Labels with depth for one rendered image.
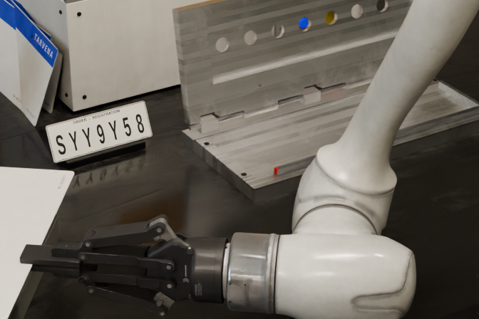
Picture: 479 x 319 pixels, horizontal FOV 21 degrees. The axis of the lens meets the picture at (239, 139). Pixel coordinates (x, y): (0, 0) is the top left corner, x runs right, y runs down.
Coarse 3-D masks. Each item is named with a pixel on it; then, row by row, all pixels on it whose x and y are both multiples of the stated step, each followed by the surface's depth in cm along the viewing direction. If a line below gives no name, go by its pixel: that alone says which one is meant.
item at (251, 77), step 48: (240, 0) 191; (288, 0) 197; (336, 0) 201; (384, 0) 207; (192, 48) 189; (240, 48) 194; (288, 48) 199; (336, 48) 203; (384, 48) 207; (192, 96) 191; (240, 96) 195; (288, 96) 200
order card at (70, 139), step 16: (112, 112) 192; (128, 112) 193; (144, 112) 194; (48, 128) 187; (64, 128) 188; (80, 128) 189; (96, 128) 191; (112, 128) 192; (128, 128) 193; (144, 128) 194; (64, 144) 188; (80, 144) 189; (96, 144) 191; (112, 144) 192
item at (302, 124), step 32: (320, 96) 203; (352, 96) 204; (448, 96) 205; (192, 128) 193; (224, 128) 195; (256, 128) 195; (288, 128) 195; (320, 128) 195; (448, 128) 195; (224, 160) 186; (256, 160) 187; (288, 160) 187; (256, 192) 180
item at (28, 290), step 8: (56, 216) 171; (56, 224) 171; (48, 232) 167; (56, 232) 171; (48, 240) 167; (56, 240) 171; (32, 272) 160; (40, 272) 163; (32, 280) 160; (40, 280) 164; (24, 288) 157; (32, 288) 160; (24, 296) 157; (32, 296) 160; (16, 304) 154; (24, 304) 157; (16, 312) 153; (24, 312) 157
